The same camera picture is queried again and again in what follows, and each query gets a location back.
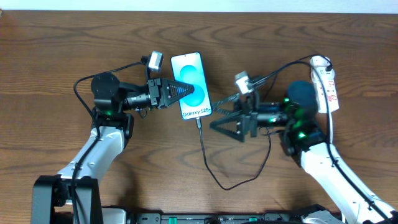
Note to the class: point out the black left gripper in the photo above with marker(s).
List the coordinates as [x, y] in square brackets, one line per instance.
[155, 92]

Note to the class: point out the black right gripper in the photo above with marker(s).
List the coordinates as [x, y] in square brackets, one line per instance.
[250, 116]

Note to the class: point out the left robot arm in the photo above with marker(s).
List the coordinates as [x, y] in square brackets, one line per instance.
[72, 195]

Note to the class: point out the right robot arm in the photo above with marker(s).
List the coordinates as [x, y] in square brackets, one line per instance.
[302, 138]

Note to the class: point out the white charger plug adapter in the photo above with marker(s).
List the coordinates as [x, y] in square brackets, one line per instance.
[321, 61]

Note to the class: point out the white power strip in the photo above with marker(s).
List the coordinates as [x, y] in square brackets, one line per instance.
[325, 89]

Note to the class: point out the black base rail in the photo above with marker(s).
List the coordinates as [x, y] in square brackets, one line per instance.
[156, 218]

